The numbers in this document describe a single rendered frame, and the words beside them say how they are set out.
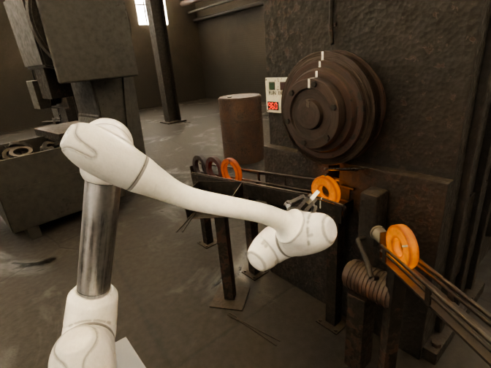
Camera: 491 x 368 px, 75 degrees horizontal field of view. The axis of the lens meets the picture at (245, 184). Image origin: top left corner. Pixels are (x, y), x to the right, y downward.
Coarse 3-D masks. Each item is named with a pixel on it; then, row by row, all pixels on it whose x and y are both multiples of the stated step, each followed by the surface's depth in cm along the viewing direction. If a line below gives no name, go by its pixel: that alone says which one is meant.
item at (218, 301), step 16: (224, 192) 181; (240, 192) 173; (224, 224) 173; (224, 240) 177; (224, 256) 181; (224, 272) 186; (224, 288) 190; (240, 288) 201; (224, 304) 189; (240, 304) 188
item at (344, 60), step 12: (300, 60) 136; (312, 60) 131; (324, 60) 127; (336, 60) 123; (348, 60) 120; (360, 72) 117; (288, 84) 145; (360, 84) 119; (372, 84) 119; (372, 96) 117; (372, 108) 118; (372, 120) 119; (288, 132) 153; (372, 132) 122; (360, 144) 126; (312, 156) 146; (348, 156) 132
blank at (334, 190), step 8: (320, 176) 150; (328, 176) 148; (312, 184) 154; (320, 184) 150; (328, 184) 146; (336, 184) 145; (312, 192) 156; (320, 192) 154; (336, 192) 144; (336, 200) 145
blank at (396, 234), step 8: (400, 224) 110; (392, 232) 112; (400, 232) 107; (408, 232) 105; (392, 240) 113; (400, 240) 107; (408, 240) 104; (392, 248) 114; (400, 248) 113; (408, 248) 103; (416, 248) 103; (400, 256) 109; (408, 256) 104; (416, 256) 103; (400, 264) 109; (408, 264) 104; (416, 264) 105
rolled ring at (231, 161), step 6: (222, 162) 207; (228, 162) 202; (234, 162) 199; (222, 168) 209; (234, 168) 199; (240, 168) 199; (222, 174) 211; (228, 174) 211; (240, 174) 199; (240, 180) 202
